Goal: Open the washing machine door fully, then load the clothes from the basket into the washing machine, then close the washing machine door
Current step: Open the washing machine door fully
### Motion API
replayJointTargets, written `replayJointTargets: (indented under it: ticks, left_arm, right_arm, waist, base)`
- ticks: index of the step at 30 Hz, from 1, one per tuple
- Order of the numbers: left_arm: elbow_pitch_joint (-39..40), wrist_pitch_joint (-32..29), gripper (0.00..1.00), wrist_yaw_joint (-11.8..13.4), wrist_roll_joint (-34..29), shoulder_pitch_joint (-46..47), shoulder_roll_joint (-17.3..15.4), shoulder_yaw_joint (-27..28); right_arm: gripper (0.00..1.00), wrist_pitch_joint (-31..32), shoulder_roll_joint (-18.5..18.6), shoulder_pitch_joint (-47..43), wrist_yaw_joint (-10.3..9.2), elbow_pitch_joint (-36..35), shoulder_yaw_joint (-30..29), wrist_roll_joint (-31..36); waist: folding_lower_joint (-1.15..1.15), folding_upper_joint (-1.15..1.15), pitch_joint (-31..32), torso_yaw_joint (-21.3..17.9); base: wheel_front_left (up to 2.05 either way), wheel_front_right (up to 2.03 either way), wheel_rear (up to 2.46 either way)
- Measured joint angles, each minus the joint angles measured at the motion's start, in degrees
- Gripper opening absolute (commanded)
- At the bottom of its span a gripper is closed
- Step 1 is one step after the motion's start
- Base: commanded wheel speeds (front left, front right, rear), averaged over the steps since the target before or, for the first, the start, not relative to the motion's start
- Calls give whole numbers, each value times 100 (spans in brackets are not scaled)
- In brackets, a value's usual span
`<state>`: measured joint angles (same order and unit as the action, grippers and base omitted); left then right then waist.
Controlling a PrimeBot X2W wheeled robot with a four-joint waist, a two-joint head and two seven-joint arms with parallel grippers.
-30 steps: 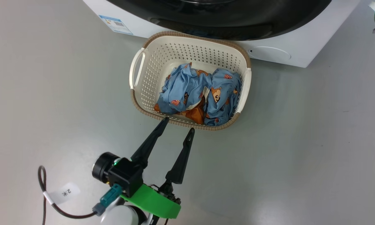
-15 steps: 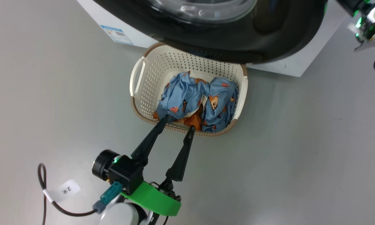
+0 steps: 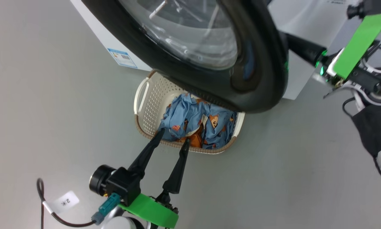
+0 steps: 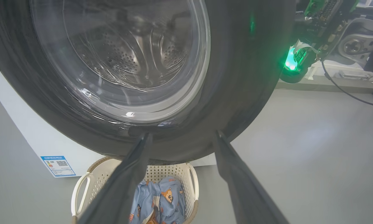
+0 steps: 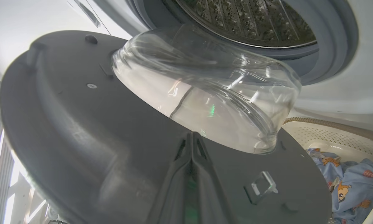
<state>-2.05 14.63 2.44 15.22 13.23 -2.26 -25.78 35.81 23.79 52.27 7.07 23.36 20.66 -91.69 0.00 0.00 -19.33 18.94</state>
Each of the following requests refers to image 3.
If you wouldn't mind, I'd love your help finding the blue and orange garment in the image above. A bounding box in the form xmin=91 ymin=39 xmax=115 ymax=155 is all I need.
xmin=158 ymin=93 xmax=210 ymax=149

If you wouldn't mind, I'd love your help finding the teal cable connector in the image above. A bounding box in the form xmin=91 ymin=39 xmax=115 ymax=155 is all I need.
xmin=91 ymin=193 xmax=121 ymax=226

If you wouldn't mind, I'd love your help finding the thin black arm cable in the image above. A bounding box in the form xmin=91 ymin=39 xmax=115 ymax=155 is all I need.
xmin=342 ymin=97 xmax=357 ymax=118
xmin=37 ymin=178 xmax=97 ymax=228

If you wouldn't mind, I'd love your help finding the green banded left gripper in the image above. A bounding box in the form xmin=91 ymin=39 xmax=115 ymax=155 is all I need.
xmin=119 ymin=128 xmax=190 ymax=229

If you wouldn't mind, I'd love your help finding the white washing machine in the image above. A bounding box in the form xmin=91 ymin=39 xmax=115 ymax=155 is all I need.
xmin=70 ymin=0 xmax=365 ymax=101

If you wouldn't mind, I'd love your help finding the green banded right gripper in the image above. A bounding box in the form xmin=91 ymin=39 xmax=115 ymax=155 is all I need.
xmin=279 ymin=12 xmax=381 ymax=87

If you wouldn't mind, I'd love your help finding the blue energy label sticker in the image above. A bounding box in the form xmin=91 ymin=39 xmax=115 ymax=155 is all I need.
xmin=107 ymin=48 xmax=138 ymax=69

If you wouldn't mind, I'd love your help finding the cream perforated laundry basket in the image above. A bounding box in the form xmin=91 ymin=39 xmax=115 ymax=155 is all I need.
xmin=134 ymin=70 xmax=245 ymax=155

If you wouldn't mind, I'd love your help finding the white cable label tag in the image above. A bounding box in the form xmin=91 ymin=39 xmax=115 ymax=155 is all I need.
xmin=49 ymin=190 xmax=80 ymax=214

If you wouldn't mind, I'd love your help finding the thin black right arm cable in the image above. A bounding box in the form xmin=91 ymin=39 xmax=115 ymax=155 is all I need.
xmin=342 ymin=97 xmax=357 ymax=118

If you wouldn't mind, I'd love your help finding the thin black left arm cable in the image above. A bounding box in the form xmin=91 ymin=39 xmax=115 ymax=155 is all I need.
xmin=37 ymin=178 xmax=97 ymax=228

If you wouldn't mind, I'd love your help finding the black round glass washer door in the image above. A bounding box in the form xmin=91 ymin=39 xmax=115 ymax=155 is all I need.
xmin=82 ymin=0 xmax=289 ymax=114

